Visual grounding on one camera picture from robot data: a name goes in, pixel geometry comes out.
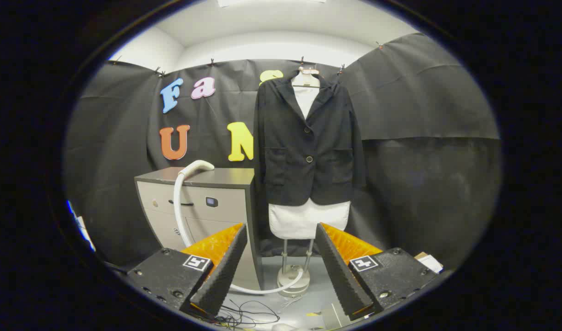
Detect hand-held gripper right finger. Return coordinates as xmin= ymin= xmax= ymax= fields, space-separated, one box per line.
xmin=315 ymin=223 xmax=440 ymax=321

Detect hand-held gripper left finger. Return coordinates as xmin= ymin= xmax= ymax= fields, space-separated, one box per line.
xmin=127 ymin=223 xmax=248 ymax=318

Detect garment steamer base with poles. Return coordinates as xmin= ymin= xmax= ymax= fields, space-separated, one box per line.
xmin=276 ymin=238 xmax=316 ymax=297

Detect white garment steamer head with hose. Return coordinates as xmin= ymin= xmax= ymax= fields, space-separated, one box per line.
xmin=173 ymin=160 xmax=305 ymax=295

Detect black blazer jacket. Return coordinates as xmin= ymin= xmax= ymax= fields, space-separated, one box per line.
xmin=253 ymin=70 xmax=367 ymax=206

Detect grey cabinet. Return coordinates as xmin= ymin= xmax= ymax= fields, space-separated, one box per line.
xmin=135 ymin=166 xmax=263 ymax=291

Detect white mannequin torso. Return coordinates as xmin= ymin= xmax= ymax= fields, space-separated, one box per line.
xmin=268 ymin=69 xmax=351 ymax=240

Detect cardboard and paper stack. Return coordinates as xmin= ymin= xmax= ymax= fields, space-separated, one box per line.
xmin=414 ymin=252 xmax=444 ymax=274

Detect blue and white board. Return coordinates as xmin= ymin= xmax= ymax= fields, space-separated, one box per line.
xmin=67 ymin=200 xmax=97 ymax=252

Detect black backdrop cloth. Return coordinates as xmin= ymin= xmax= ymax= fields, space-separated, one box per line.
xmin=62 ymin=32 xmax=502 ymax=272

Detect white plastic hanger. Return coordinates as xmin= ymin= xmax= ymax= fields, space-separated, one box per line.
xmin=291 ymin=67 xmax=321 ymax=89

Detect row of small backdrop clips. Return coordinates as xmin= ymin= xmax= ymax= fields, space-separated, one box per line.
xmin=113 ymin=42 xmax=385 ymax=76

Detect white ceiling light panel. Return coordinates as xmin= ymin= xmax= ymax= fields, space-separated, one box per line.
xmin=216 ymin=0 xmax=327 ymax=7

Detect black floor cables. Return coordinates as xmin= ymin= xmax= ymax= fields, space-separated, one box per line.
xmin=216 ymin=299 xmax=281 ymax=328

